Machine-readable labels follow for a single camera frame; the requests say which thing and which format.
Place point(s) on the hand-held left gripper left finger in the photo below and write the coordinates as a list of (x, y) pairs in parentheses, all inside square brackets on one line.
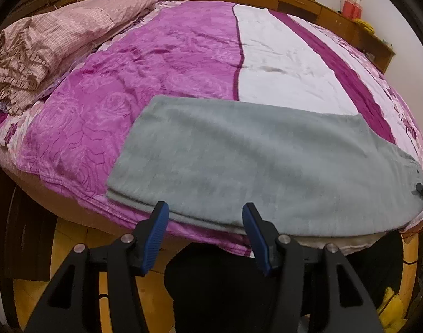
[(156, 239)]

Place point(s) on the purple and white bedspread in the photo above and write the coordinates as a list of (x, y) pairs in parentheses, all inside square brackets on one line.
[(162, 59)]

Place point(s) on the dark wooden nightstand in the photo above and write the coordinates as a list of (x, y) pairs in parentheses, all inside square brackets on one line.
[(24, 242)]

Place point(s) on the person's legs in black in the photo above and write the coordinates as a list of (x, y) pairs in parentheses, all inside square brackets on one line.
[(214, 284)]

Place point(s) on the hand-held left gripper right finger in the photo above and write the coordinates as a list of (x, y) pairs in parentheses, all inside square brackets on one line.
[(258, 239)]

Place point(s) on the grey pants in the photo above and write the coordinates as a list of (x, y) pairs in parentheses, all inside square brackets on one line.
[(249, 166)]

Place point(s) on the yellow item on cabinet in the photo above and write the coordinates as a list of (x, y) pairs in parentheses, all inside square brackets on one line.
[(364, 25)]

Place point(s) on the pink checked quilt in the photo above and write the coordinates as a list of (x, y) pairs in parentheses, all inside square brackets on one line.
[(58, 41)]

